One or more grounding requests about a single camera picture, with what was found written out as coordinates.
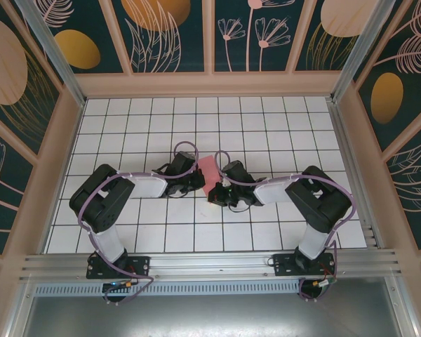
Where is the small electronics board with wires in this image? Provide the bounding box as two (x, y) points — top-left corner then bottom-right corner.
(312, 278), (338, 291)
(101, 279), (138, 292)

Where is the aluminium frame post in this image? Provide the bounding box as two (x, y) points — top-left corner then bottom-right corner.
(13, 0), (88, 108)
(329, 0), (406, 103)

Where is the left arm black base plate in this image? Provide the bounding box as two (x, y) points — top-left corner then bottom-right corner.
(86, 254), (152, 280)

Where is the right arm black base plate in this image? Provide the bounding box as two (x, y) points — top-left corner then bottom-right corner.
(272, 251), (338, 277)

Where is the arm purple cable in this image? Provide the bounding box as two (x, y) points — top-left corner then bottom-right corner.
(76, 140), (201, 306)
(213, 150), (359, 303)

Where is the long aluminium mounting rail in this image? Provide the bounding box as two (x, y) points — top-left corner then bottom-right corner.
(19, 249), (403, 282)

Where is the aluminium side rail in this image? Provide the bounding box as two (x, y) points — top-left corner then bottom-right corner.
(328, 100), (385, 250)

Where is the grey metal sheet panel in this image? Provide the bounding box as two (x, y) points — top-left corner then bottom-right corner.
(20, 294), (404, 337)

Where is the pink paper sheet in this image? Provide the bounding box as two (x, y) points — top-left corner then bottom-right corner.
(198, 154), (221, 204)

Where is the slotted grey cable duct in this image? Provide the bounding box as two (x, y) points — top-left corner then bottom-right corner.
(33, 279), (302, 298)

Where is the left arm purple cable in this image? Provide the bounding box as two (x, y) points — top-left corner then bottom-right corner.
(76, 140), (201, 306)

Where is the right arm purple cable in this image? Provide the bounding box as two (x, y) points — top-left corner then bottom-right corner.
(213, 150), (359, 303)

